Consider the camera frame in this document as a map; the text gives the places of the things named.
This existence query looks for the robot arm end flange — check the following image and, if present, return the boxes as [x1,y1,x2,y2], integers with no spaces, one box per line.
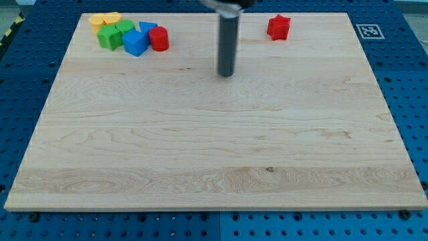
[198,0,256,18]

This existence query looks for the blue cube block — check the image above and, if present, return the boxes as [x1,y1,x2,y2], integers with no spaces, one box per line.
[122,29,150,57]

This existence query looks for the light wooden board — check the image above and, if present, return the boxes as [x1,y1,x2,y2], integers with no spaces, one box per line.
[5,13,427,212]

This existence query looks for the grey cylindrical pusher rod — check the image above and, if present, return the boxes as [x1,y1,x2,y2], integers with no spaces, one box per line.
[217,15,239,77]

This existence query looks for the red cylinder block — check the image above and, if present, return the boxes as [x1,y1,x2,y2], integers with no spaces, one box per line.
[148,26,169,52]

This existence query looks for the red star block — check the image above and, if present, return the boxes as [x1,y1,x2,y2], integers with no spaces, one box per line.
[267,14,291,41]

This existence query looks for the blue triangle block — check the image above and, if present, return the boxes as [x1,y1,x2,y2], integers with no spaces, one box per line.
[139,21,158,33]

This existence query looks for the green cylinder block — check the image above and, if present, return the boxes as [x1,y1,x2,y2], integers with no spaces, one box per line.
[116,19,134,35]

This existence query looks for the green pentagon block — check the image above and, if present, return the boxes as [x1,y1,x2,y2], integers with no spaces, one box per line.
[97,25,123,51]

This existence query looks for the yellow hexagon block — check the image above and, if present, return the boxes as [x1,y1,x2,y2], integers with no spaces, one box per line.
[102,12,122,25]

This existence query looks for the yellow cylinder block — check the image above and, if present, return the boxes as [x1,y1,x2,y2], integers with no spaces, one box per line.
[88,13,105,35]

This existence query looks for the white fiducial marker tag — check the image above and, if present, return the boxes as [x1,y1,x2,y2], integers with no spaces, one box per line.
[356,23,385,39]

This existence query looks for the black bolt front left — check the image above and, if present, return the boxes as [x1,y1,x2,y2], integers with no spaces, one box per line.
[28,212,40,222]

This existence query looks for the black bolt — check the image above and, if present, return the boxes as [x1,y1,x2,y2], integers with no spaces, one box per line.
[28,212,40,222]
[399,210,411,220]

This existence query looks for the black bolt front right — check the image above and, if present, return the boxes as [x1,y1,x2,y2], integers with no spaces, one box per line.
[399,210,411,220]

